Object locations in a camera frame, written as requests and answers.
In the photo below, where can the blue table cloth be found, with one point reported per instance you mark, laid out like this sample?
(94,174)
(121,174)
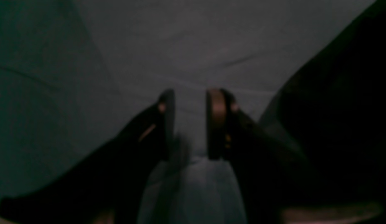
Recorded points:
(74,72)

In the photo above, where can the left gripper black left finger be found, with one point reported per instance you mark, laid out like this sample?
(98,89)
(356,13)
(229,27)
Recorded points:
(107,186)

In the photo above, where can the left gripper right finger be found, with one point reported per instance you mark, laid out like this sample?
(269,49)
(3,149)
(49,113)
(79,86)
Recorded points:
(278,185)

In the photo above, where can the black T-shirt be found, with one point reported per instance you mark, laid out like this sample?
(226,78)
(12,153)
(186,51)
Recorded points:
(333,109)

